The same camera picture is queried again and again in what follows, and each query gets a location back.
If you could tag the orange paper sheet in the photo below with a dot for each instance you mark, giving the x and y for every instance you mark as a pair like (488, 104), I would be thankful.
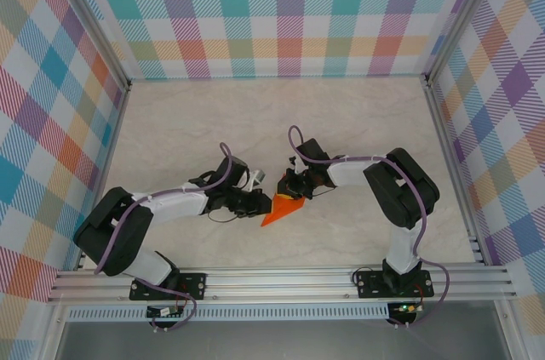
(281, 210)

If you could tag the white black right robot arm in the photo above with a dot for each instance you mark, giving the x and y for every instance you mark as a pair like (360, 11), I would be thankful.
(391, 198)

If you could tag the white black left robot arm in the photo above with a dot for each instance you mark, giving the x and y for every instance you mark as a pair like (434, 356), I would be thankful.
(127, 249)

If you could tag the grey metal sheet panel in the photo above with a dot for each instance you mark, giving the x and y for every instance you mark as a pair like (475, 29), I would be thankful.
(277, 341)

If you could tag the small black controller board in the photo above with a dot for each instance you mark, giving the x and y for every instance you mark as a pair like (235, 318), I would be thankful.
(164, 312)

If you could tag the small controller board green light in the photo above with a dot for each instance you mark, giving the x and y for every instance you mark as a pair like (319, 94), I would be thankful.
(406, 308)

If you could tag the aluminium extrusion mounting rail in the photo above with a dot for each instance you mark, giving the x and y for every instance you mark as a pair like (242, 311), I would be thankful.
(277, 281)

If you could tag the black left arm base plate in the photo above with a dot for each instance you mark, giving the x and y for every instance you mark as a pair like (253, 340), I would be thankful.
(193, 285)

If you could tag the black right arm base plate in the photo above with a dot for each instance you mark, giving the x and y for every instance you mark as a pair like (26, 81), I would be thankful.
(366, 285)

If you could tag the aluminium side rail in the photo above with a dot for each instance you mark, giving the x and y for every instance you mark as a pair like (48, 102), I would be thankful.
(114, 138)
(451, 164)

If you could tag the aluminium frame post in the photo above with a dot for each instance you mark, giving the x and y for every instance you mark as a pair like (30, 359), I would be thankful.
(93, 21)
(461, 15)

